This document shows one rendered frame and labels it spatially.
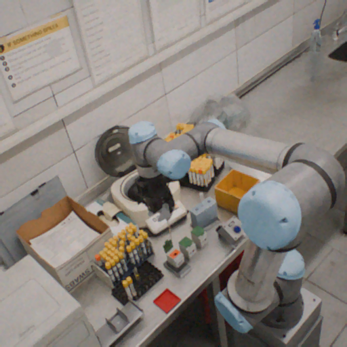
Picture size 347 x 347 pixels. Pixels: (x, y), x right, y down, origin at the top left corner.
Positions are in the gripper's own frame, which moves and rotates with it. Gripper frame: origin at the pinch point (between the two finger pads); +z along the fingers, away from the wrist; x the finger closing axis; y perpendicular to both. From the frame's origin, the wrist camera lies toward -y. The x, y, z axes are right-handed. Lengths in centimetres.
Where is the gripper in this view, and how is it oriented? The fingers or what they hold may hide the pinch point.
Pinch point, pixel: (166, 215)
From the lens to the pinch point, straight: 138.9
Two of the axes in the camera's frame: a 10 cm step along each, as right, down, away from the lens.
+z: 1.4, 7.6, 6.4
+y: -6.8, 5.4, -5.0
